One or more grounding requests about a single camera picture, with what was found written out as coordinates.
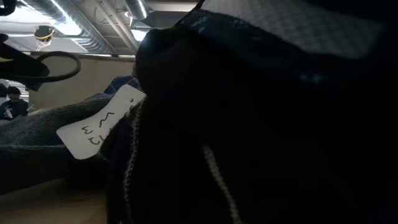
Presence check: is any black garment with white piping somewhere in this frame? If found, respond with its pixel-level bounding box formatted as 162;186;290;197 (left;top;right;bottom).
102;9;398;224

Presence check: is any blue cloth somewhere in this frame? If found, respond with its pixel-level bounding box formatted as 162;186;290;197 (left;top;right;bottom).
104;75;141;96

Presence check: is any ceiling light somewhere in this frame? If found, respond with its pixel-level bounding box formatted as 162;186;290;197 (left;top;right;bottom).
131;29;147;42

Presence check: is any white paper tag W3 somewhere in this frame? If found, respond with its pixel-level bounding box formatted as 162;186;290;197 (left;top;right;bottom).
55;84;147;160

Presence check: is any beige fabric storage bin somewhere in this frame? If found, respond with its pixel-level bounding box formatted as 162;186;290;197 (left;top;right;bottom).
28;55;139;110

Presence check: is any grey knit sock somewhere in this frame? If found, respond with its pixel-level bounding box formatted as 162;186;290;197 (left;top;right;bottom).
0;93;114;195

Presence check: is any person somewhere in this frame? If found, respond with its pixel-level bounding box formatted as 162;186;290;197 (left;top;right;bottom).
0;86;29;121

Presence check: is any small silver ceiling duct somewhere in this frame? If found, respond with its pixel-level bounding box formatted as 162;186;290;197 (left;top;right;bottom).
124;0;150;21

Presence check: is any large silver ceiling duct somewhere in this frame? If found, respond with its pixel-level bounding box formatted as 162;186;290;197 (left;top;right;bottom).
21;0;118;55

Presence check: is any ceiling device with yellow cable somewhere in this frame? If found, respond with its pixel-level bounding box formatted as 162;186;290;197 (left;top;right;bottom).
33;25;56;43

